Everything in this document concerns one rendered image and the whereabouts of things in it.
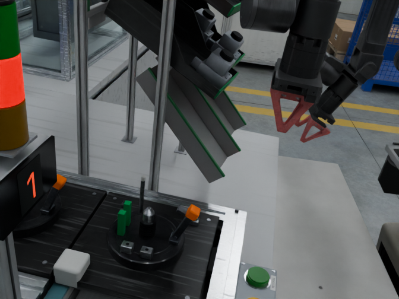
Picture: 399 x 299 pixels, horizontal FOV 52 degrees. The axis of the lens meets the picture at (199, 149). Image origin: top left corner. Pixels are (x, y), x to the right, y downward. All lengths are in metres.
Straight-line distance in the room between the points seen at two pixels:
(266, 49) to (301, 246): 3.90
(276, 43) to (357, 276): 3.95
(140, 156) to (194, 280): 0.58
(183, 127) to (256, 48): 3.92
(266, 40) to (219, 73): 3.92
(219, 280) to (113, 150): 0.62
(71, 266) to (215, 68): 0.45
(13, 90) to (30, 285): 0.38
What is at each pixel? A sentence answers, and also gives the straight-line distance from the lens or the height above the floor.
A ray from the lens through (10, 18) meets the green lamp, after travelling 0.43.
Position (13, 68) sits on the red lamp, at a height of 1.35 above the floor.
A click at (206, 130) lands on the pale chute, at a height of 1.05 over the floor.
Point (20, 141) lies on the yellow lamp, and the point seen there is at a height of 1.27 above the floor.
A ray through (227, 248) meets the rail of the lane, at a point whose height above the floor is 0.95.
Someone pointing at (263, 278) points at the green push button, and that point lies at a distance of 0.75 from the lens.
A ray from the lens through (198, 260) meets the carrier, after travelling 0.75.
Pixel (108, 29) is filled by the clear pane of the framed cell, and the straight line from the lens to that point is 2.04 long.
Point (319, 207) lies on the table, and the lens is 1.15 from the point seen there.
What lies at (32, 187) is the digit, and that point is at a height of 1.20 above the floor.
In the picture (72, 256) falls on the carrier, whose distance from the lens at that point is 0.73.
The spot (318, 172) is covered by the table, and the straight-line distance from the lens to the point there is 1.31.
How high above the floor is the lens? 1.51
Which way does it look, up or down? 30 degrees down
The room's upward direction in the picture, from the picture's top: 9 degrees clockwise
